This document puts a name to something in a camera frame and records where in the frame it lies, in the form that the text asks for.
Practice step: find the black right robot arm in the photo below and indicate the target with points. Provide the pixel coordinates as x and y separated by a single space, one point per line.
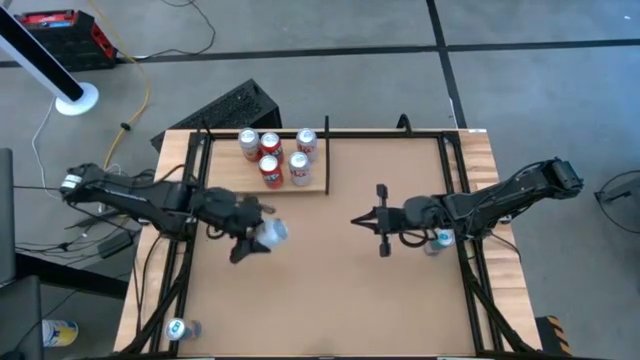
500 197

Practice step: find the pink Spindrift can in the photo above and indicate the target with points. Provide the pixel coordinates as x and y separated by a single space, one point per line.
272 234

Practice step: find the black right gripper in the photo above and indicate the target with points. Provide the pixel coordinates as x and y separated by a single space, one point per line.
410 215

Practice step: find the black perforated box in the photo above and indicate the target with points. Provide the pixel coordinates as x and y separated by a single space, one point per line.
235 107

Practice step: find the black yellow striped block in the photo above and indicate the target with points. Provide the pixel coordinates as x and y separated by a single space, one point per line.
552 335

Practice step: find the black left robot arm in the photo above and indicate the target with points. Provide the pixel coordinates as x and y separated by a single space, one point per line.
130 197

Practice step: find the silver and red soda can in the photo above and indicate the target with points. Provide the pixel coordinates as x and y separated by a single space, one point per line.
248 140

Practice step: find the black floor beam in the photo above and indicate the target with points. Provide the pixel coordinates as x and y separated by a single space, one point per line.
65 277

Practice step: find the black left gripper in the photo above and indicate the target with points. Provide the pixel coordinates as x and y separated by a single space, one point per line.
225 212

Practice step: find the silver Diet Coke can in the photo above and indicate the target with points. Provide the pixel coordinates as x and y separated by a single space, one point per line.
306 137
299 162

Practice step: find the yellow and white canister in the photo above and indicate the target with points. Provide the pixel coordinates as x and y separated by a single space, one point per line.
60 333

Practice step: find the wooden shelf board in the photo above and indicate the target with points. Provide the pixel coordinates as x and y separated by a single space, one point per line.
225 175

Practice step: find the light blue Red Bull can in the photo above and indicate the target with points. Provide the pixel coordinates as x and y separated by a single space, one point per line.
444 237

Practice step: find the red and black crate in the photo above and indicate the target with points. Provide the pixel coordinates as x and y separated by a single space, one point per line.
65 42

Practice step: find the red Fanta can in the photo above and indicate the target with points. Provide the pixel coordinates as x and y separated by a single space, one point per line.
269 167
271 142

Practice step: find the white fan stand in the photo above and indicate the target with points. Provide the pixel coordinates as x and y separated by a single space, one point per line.
75 102

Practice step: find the black power adapter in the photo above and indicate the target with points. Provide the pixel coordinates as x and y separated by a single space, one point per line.
115 245

